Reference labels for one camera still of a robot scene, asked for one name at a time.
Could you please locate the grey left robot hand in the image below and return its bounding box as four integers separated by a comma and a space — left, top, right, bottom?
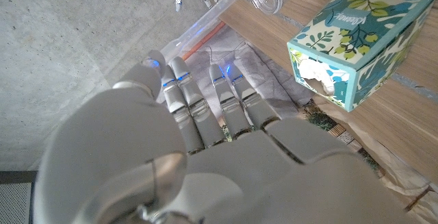
32, 49, 424, 224

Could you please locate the clear plastic pipette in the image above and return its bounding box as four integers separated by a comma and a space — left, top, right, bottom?
159, 0, 257, 62

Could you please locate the teal floral tissue box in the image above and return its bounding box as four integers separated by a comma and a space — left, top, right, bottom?
286, 0, 438, 113

